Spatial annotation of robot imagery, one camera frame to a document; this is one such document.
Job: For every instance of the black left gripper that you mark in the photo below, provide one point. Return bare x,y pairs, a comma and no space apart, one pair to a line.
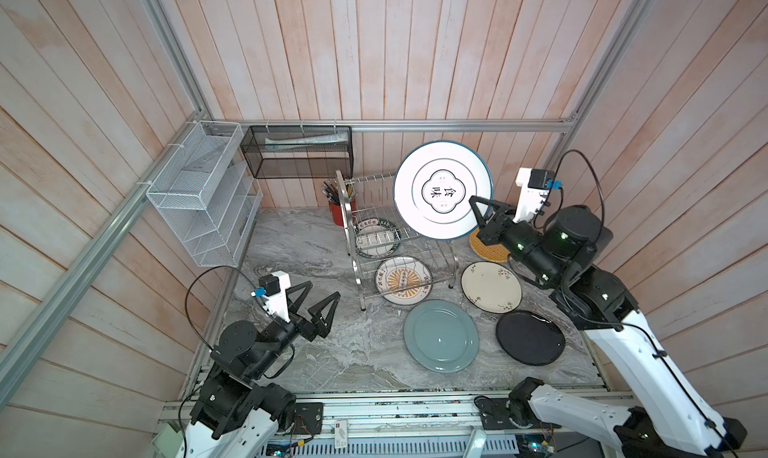
320,325

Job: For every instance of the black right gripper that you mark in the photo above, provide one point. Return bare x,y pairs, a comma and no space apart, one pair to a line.
498,207

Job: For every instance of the white green clover plate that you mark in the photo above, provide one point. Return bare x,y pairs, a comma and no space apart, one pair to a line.
433,186

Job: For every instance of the stainless steel dish rack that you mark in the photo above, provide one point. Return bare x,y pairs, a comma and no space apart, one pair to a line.
374,195

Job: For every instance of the large teal plate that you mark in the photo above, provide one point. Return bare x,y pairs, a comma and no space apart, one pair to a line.
441,336

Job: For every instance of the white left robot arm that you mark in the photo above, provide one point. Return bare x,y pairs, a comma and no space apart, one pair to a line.
239,408

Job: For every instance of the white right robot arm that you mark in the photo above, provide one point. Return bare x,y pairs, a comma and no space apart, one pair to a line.
671,418

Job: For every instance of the yellow woven coaster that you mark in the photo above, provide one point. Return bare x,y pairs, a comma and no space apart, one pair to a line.
493,253

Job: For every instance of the cream floral plate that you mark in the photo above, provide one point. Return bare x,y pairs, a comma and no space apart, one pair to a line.
491,287

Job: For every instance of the green rim lettered plate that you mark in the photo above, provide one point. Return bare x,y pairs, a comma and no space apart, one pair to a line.
376,237

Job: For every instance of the red pen holder cup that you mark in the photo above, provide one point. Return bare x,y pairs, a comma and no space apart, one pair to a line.
336,211

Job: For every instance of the bundle of pens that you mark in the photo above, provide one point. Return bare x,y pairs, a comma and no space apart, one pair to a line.
331,190

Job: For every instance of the black round plate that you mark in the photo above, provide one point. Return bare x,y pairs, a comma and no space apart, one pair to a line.
530,338

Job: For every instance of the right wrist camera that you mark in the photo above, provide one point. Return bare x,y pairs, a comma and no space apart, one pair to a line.
535,187

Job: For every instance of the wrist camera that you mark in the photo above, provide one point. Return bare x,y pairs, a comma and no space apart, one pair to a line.
535,187
271,294

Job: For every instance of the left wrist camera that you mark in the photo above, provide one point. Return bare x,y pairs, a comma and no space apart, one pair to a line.
271,294

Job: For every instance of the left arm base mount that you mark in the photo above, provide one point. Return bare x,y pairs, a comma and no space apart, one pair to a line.
301,418

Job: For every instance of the aluminium front rail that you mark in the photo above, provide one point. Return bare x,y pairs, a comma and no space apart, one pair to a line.
399,423

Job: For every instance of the white wire mesh shelf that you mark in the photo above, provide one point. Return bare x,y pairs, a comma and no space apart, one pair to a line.
205,196

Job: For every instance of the black mesh wall basket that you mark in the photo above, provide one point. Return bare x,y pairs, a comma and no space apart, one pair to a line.
298,151

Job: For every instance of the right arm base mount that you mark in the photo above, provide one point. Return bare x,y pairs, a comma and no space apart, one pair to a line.
503,413

